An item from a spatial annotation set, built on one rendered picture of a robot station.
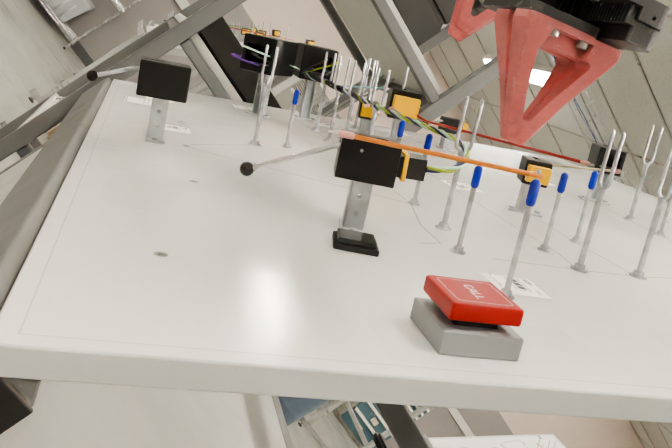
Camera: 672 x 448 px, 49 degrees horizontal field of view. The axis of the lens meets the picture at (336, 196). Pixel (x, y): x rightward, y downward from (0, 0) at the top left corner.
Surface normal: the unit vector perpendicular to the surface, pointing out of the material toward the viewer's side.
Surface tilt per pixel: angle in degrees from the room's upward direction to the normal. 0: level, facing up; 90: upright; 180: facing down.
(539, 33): 106
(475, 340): 90
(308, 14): 90
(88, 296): 46
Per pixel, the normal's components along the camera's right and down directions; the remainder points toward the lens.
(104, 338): 0.20, -0.96
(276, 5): 0.24, 0.27
